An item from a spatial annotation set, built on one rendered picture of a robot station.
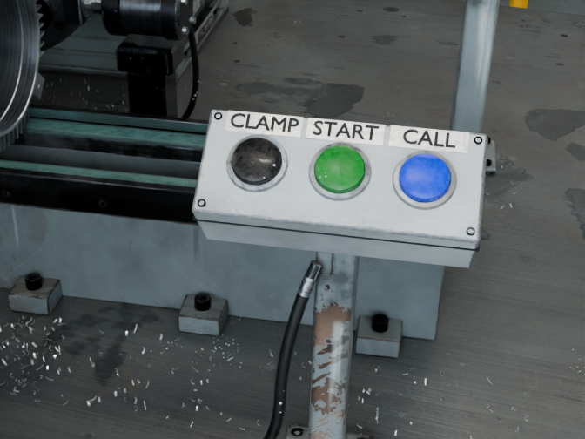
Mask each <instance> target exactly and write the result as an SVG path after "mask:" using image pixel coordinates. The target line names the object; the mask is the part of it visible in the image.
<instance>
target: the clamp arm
mask: <svg viewBox="0 0 585 439"><path fill-rule="evenodd" d="M63 8H64V22H65V24H68V25H78V26H81V25H83V24H85V23H86V22H87V21H88V20H89V19H90V18H91V14H93V12H91V10H84V8H91V1H84V0H63Z"/></svg>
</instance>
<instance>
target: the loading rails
mask: <svg viewBox="0 0 585 439"><path fill-rule="evenodd" d="M29 115H30V120H29V121H26V127H25V128H23V127H22V130H23V133H22V134H20V133H18V139H15V143H14V144H10V147H6V150H5V151H1V152H0V287H1V288H8V289H10V291H9V293H8V301H9V306H10V310H11V311H17V312H24V313H31V314H44V315H49V314H50V313H51V312H52V310H53V309H54V307H55V306H56V305H57V303H58V301H59V300H60V298H61V297H62V295H66V296H74V297H81V298H88V299H95V300H103V301H116V302H124V303H131V304H138V305H146V306H154V307H167V308H175V309H180V310H179V312H178V331H180V332H186V333H193V334H206V335H213V336H220V335H221V333H222V330H223V327H224V325H225V321H226V318H227V316H228V315H232V316H239V317H246V318H254V319H261V320H269V321H283V322H288V319H289V316H290V313H291V311H292V308H293V303H294V301H295V298H296V295H297V293H298V291H299V287H300V284H301V282H302V280H303V278H304V275H305V273H306V270H307V268H308V266H309V264H310V261H312V260H316V251H309V250H300V249H292V248H284V247H269V246H261V245H253V244H246V243H238V242H230V241H222V240H208V239H206V238H205V236H204V235H203V233H202V231H201V229H200V227H199V225H198V222H197V221H195V220H192V218H193V212H192V204H193V199H194V194H195V190H196V185H197V181H198V173H199V168H200V163H201V159H202V154H203V150H204V145H205V137H206V133H207V128H208V123H209V120H203V119H193V118H175V117H166V116H157V115H147V114H137V113H129V112H119V111H101V110H92V109H83V108H73V107H64V106H55V105H37V104H29ZM444 269H445V266H442V265H435V264H427V263H419V262H411V261H403V260H388V259H380V258H372V257H364V256H359V266H358V278H357V290H356V302H355V314H354V326H353V330H355V331H356V335H355V344H354V351H355V353H357V354H362V355H375V356H382V357H389V358H399V356H400V346H401V337H402V336H406V337H413V338H420V339H428V340H435V336H436V329H437V322H438V316H439V309H440V297H441V289H442V283H443V276H444Z"/></svg>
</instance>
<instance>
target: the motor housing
mask: <svg viewBox="0 0 585 439"><path fill-rule="evenodd" d="M37 1H38V0H0V152H1V151H5V150H6V147H10V144H14V143H15V139H18V133H20V134H22V133H23V130H22V127H23V128H25V127H26V121H29V120H30V115H29V104H30V101H31V98H32V95H33V91H34V89H35V85H36V81H37V73H38V66H39V58H40V57H41V56H42V55H43V54H44V51H41V50H40V48H41V47H42V46H43V44H44V41H40V38H41V37H42V35H43V34H44V31H40V28H41V27H42V26H43V25H44V23H39V19H40V18H41V17H42V16H43V14H41V13H37V12H38V11H39V9H40V8H41V7H42V5H41V4H36V2H37Z"/></svg>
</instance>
